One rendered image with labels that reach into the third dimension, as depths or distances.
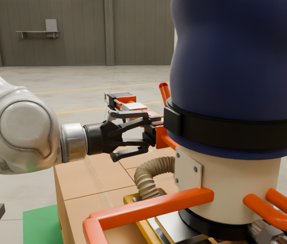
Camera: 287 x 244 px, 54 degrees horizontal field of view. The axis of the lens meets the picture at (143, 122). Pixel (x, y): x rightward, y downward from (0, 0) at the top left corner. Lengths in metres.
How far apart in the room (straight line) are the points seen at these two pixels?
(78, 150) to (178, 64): 0.32
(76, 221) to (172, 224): 0.89
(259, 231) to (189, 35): 0.31
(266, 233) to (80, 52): 11.56
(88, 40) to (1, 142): 11.40
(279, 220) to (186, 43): 0.27
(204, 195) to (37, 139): 0.27
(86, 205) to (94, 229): 1.09
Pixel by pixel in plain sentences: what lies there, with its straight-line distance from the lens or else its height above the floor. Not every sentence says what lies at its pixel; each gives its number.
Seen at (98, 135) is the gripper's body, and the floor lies 1.14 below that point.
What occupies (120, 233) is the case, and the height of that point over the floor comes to 0.95.
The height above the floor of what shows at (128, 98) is 1.14.
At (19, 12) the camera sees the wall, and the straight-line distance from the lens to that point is 12.38.
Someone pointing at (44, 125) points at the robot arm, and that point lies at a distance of 0.45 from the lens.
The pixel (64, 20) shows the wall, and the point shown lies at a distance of 11.94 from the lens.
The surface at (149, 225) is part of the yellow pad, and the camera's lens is 0.58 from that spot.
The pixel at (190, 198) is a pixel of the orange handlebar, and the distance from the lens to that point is 0.45.
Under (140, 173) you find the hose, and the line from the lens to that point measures 0.64.
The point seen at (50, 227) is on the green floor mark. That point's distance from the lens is 2.29.
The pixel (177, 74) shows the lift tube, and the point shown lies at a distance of 0.43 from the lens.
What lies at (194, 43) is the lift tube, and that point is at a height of 1.35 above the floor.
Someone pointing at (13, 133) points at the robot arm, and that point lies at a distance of 0.44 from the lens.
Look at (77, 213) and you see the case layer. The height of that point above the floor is 0.54.
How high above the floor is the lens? 1.37
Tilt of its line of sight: 18 degrees down
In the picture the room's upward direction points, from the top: straight up
